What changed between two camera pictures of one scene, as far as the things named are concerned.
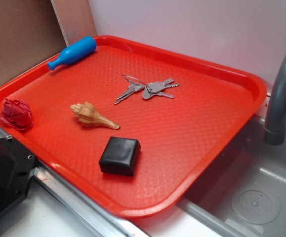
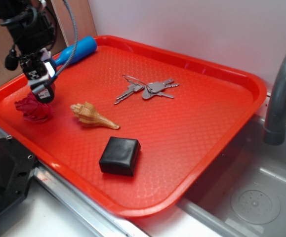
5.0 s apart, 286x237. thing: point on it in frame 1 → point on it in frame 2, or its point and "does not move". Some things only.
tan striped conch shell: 87,114 does not move
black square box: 120,156 does not move
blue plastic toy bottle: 86,45 does not move
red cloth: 17,114 → 34,111
